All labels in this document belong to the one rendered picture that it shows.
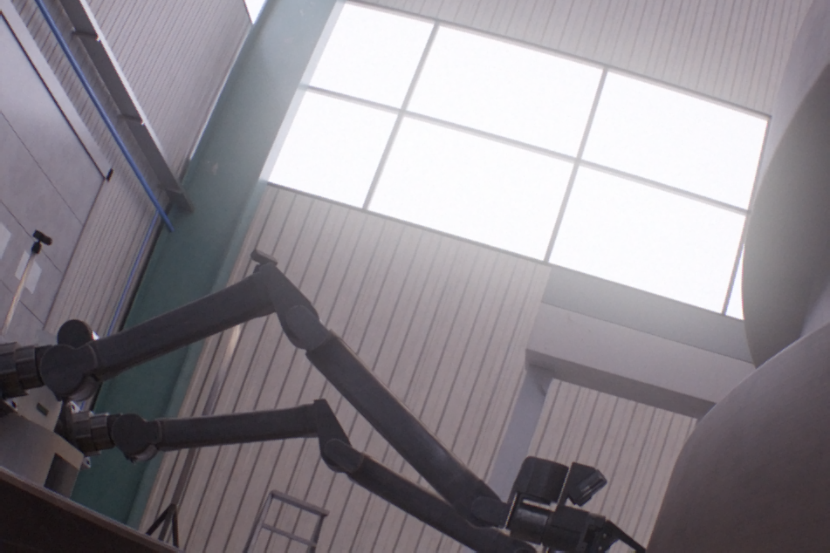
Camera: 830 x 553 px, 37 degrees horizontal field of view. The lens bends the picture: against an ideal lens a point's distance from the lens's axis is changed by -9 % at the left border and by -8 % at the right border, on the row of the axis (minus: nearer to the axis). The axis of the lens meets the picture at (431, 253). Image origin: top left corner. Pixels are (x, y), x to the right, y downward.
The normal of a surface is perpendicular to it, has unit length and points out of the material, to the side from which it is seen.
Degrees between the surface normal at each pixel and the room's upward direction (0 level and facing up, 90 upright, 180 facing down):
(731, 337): 90
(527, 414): 90
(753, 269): 180
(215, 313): 98
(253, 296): 106
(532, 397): 90
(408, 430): 93
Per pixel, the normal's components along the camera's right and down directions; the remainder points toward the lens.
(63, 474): 0.95, 0.29
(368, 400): -0.05, -0.21
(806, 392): -0.93, -0.36
